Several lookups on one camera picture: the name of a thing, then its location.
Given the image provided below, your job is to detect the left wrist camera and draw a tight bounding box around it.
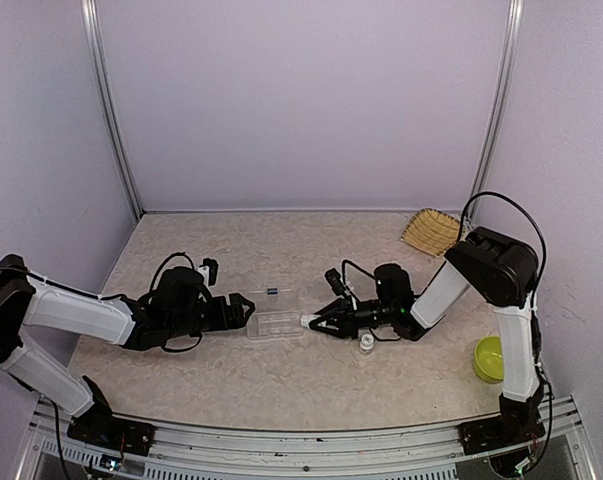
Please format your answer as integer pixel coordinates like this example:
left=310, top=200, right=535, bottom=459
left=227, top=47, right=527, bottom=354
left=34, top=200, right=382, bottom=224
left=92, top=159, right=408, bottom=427
left=196, top=258, right=219, bottom=287

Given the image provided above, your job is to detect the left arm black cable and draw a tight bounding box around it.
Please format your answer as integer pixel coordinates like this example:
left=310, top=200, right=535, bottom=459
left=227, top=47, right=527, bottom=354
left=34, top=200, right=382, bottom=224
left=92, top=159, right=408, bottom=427
left=0, top=251, right=197, bottom=301

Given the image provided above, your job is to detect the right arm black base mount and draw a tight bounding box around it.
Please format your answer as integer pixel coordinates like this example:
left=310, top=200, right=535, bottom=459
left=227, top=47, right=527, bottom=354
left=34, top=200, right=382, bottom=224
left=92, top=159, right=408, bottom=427
left=458, top=396, right=546, bottom=455

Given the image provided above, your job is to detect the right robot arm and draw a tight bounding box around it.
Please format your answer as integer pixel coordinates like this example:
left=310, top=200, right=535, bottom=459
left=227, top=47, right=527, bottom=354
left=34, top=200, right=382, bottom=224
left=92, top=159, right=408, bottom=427
left=301, top=227, right=547, bottom=444

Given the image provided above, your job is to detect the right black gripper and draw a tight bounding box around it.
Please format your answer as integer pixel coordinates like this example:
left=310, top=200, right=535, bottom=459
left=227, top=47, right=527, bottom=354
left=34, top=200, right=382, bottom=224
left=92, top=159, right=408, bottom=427
left=309, top=295, right=395, bottom=340

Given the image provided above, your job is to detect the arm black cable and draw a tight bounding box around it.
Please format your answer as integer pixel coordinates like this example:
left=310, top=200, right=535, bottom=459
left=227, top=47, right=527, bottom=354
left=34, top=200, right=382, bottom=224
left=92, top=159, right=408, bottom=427
left=458, top=191, right=549, bottom=301
left=0, top=251, right=197, bottom=301

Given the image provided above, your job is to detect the lime green bowl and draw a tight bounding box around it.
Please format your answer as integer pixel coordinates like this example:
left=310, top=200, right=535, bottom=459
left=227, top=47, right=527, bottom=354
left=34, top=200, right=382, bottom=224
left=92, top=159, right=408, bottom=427
left=473, top=336, right=504, bottom=384

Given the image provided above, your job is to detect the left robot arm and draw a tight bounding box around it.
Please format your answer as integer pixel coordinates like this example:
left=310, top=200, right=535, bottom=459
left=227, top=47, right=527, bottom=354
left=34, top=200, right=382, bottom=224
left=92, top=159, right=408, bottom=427
left=0, top=254, right=256, bottom=445

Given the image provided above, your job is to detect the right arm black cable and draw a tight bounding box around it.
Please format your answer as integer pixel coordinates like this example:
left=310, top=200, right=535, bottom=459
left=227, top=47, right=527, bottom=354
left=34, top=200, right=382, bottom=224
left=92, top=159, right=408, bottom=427
left=458, top=191, right=549, bottom=301

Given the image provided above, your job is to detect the clear plastic pill organizer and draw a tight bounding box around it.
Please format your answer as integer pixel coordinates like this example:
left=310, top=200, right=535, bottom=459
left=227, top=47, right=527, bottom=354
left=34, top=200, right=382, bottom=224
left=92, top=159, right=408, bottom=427
left=246, top=287, right=303, bottom=341

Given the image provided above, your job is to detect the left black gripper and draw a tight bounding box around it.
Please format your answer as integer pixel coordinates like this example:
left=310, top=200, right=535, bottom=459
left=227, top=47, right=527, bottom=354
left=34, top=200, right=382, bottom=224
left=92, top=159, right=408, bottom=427
left=168, top=293, right=255, bottom=339

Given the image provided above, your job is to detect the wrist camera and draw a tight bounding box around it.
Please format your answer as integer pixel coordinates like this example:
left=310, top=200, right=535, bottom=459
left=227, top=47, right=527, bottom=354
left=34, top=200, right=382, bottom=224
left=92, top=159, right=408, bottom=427
left=324, top=268, right=352, bottom=298
left=196, top=258, right=219, bottom=287

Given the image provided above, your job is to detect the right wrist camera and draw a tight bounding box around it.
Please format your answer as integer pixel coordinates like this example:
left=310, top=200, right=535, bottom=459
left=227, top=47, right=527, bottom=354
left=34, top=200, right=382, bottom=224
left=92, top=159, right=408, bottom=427
left=324, top=268, right=352, bottom=298

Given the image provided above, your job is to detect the woven bamboo tray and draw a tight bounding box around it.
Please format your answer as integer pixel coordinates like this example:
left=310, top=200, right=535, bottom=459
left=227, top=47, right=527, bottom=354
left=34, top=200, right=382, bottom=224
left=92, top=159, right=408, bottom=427
left=401, top=208, right=465, bottom=258

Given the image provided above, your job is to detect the left aluminium frame post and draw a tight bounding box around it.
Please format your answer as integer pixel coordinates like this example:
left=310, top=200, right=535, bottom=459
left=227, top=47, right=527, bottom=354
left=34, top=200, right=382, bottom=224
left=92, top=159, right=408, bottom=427
left=81, top=0, right=145, bottom=222

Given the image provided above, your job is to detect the white pill bottle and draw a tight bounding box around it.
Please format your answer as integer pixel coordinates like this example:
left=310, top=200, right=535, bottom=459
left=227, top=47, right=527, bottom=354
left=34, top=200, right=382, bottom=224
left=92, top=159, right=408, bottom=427
left=300, top=314, right=317, bottom=328
left=358, top=333, right=375, bottom=355

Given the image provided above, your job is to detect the right aluminium frame post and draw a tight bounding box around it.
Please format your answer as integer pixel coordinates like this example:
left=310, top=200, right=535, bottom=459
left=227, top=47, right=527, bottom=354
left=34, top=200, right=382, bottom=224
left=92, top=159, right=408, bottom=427
left=463, top=0, right=525, bottom=216

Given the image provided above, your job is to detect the front aluminium rail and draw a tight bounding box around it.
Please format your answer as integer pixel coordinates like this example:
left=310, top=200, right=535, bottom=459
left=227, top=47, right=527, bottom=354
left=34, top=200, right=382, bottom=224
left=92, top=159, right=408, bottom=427
left=14, top=397, right=600, bottom=479

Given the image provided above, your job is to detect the aluminium frame post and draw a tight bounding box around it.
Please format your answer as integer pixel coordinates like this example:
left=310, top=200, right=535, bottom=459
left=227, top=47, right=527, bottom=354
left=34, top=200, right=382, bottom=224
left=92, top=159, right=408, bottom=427
left=463, top=0, right=525, bottom=216
left=81, top=0, right=145, bottom=222

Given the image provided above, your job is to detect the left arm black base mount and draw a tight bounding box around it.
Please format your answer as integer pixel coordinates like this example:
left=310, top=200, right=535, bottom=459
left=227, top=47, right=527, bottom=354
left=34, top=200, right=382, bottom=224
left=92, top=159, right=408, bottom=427
left=67, top=403, right=155, bottom=457

